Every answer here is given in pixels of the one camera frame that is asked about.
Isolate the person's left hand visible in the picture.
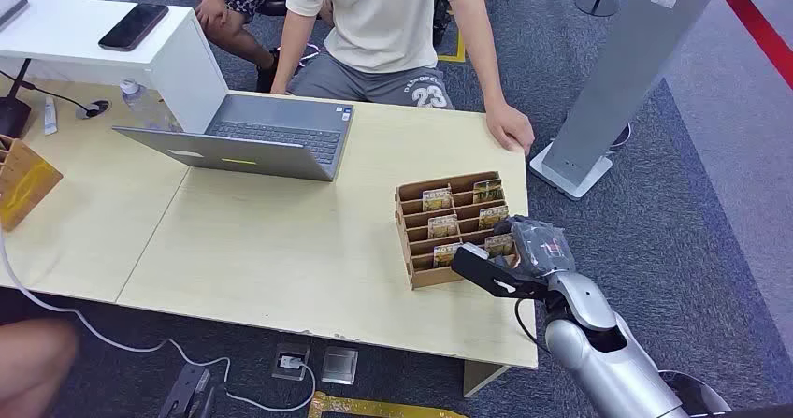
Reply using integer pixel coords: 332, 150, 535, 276
484, 102, 536, 156

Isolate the person's hand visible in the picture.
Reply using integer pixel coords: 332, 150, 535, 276
195, 0, 231, 33

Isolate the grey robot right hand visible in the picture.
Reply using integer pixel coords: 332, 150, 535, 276
492, 215, 577, 280

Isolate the printed hotel card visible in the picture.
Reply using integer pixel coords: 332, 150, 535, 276
483, 234, 516, 259
478, 205, 511, 231
432, 242, 464, 269
422, 187, 454, 213
427, 214, 460, 240
472, 179, 505, 205

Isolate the wooden slotted card holder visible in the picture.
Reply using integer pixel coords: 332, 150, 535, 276
394, 170, 523, 291

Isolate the person's blurred limb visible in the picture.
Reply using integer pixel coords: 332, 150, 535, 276
0, 319, 79, 418

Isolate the black smartphone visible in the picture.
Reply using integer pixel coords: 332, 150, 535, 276
97, 3, 170, 52

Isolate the black shoe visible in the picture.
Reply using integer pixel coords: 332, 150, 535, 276
254, 48, 281, 94

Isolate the yellow floor tape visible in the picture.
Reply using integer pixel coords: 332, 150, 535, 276
308, 391, 467, 418
437, 29, 467, 64

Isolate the clear plastic water bottle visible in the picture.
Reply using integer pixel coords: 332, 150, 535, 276
119, 79, 182, 134

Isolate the grey kiosk stand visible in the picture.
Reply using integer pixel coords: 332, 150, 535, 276
529, 0, 726, 201

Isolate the grey open laptop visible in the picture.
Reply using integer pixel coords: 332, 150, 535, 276
112, 93, 355, 183

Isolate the white desk riser shelf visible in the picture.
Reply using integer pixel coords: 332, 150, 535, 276
0, 0, 230, 136

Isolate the wooden desk leg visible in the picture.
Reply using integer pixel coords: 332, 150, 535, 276
462, 360, 512, 398

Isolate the small white tube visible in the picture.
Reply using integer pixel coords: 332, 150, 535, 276
43, 95, 60, 137

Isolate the metal floor socket plate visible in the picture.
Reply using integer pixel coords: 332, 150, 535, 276
321, 346, 360, 386

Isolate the wooden box holder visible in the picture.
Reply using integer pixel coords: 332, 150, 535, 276
0, 134, 65, 233

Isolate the red barrier belt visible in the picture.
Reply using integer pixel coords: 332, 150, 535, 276
717, 0, 793, 92

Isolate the floor socket with plug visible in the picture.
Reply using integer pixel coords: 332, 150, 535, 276
271, 342, 311, 383

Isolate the black device on floor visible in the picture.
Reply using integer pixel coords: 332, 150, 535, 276
157, 364, 216, 418

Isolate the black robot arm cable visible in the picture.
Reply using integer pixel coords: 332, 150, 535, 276
513, 297, 552, 350

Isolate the round desk cable grommet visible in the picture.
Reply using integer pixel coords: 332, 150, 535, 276
75, 99, 112, 121

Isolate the black desk cable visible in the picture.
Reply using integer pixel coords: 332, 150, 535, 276
0, 69, 102, 118

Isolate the white power cable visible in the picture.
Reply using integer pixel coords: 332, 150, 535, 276
0, 229, 318, 414

